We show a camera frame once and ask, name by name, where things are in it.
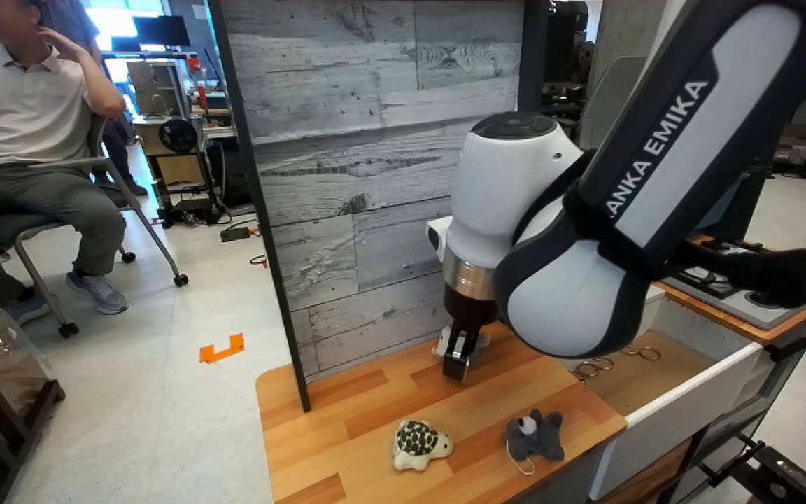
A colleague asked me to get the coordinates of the green spotted turtle plush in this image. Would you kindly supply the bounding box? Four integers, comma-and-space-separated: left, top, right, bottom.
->
391, 419, 452, 473

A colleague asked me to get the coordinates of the grey wood backdrop panel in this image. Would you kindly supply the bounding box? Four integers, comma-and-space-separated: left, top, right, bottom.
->
213, 0, 543, 393

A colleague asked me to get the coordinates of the grey plush toy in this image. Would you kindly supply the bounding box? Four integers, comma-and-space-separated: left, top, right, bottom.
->
505, 409, 564, 461

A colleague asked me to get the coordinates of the seated person white shirt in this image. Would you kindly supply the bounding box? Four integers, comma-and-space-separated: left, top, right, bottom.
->
0, 0, 128, 321

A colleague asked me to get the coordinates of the orange floor tape marker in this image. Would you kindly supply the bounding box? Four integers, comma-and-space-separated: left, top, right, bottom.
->
199, 333, 247, 364

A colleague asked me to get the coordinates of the black rolling chair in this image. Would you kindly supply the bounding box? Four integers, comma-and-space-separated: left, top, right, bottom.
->
0, 109, 189, 340

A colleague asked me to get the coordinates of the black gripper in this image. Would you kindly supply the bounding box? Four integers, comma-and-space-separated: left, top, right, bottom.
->
441, 287, 498, 381

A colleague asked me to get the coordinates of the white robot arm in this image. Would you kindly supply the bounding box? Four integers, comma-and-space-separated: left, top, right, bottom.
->
430, 0, 806, 377

